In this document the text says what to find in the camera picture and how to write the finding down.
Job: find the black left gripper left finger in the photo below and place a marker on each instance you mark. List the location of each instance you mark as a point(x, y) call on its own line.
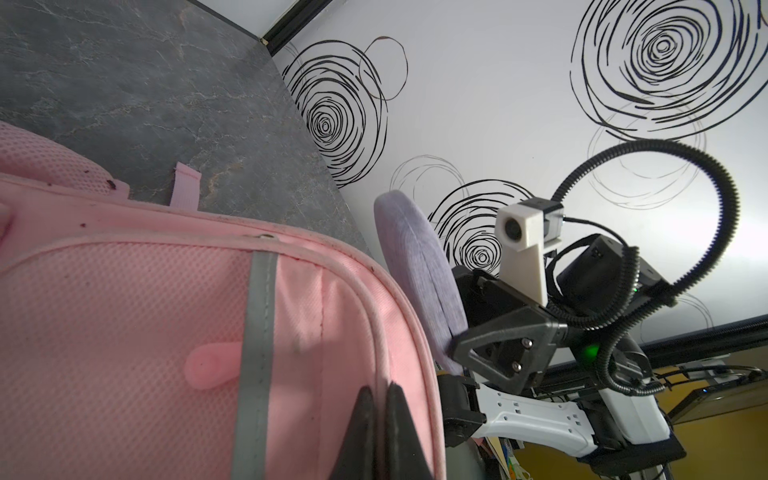
point(357, 455)

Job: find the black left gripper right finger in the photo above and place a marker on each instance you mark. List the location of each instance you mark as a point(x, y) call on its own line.
point(404, 458)

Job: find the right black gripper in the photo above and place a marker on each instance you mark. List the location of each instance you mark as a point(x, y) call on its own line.
point(510, 340)

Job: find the purple glasses case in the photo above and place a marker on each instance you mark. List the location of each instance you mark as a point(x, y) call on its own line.
point(415, 259)

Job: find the pink student backpack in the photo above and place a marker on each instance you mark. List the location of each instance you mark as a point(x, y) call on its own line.
point(140, 341)

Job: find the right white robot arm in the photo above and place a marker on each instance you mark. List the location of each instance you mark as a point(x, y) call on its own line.
point(609, 292)

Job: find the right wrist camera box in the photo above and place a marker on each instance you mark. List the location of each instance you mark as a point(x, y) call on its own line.
point(527, 231)

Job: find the black corner frame post right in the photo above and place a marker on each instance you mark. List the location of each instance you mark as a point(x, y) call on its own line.
point(291, 23)

